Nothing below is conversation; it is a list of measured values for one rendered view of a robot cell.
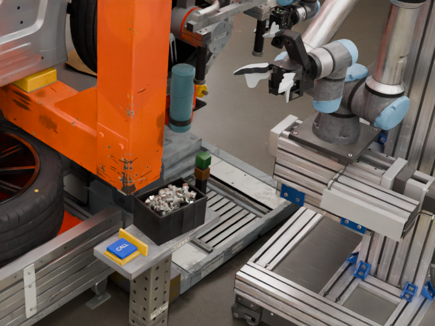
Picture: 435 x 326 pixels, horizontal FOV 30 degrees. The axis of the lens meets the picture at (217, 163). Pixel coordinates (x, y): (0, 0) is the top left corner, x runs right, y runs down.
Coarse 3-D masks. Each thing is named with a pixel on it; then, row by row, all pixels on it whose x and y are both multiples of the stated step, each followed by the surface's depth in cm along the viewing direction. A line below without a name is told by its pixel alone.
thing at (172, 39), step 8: (176, 0) 314; (200, 0) 330; (176, 40) 336; (176, 48) 334; (184, 48) 332; (192, 48) 331; (168, 56) 324; (176, 56) 326; (184, 56) 330; (192, 56) 331; (168, 64) 327; (176, 64) 328; (168, 72) 323
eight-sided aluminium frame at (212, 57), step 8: (224, 0) 324; (232, 0) 321; (232, 16) 326; (232, 24) 328; (208, 56) 326; (216, 56) 329; (192, 64) 328; (208, 64) 327; (168, 80) 318; (168, 88) 312
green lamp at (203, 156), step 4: (204, 152) 270; (196, 156) 268; (200, 156) 267; (204, 156) 268; (208, 156) 268; (196, 160) 269; (200, 160) 267; (204, 160) 266; (208, 160) 268; (196, 164) 269; (200, 164) 268; (204, 164) 267; (208, 164) 269; (204, 168) 268
